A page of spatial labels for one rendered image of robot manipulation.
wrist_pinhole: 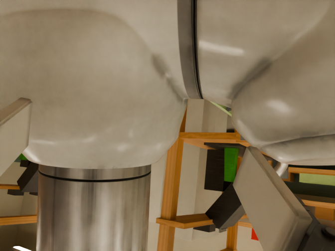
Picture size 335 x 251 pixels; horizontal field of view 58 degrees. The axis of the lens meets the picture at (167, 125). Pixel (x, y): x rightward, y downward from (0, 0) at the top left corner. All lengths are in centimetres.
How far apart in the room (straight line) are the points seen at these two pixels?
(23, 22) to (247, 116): 16
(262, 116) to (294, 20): 6
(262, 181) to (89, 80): 12
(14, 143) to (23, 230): 1240
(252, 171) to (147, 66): 9
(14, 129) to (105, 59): 7
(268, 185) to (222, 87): 8
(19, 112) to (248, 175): 13
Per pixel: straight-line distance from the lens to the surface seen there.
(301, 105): 18
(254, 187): 18
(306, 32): 18
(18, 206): 1267
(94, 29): 21
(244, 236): 728
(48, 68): 22
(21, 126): 18
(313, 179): 634
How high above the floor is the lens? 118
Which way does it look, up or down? 10 degrees down
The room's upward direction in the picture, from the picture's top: 174 degrees counter-clockwise
